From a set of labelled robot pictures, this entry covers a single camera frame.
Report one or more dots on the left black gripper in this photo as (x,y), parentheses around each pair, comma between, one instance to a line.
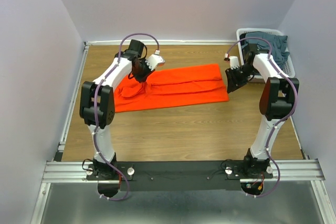
(142,78)

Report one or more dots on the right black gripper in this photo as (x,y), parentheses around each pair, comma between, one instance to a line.
(233,84)

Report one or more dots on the orange t shirt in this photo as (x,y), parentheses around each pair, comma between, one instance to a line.
(171,88)

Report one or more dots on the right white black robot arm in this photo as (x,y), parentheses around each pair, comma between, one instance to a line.
(277,103)

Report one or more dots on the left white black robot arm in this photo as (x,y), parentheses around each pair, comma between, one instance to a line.
(97,105)

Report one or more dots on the white laundry basket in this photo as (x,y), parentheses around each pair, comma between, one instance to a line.
(240,33)

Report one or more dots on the grey blue t shirt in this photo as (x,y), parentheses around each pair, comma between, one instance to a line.
(278,43)

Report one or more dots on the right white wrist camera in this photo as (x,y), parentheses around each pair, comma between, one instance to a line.
(234,62)

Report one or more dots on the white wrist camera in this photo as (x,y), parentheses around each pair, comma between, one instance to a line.
(234,62)
(154,61)

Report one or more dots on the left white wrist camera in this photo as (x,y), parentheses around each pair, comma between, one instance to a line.
(154,61)

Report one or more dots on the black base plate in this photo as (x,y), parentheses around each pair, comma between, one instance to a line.
(178,176)

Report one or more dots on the aluminium frame rail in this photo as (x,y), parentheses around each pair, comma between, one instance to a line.
(295,194)

